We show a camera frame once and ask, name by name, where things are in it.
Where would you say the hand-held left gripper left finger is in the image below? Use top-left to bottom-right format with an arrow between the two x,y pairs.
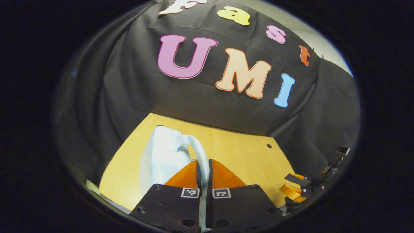
129,159 -> 202,233

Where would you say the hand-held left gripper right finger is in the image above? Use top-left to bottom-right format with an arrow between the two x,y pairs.
206,158 -> 286,233

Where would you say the white hard-shell suitcase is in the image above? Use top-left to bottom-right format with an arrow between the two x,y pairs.
139,125 -> 211,233

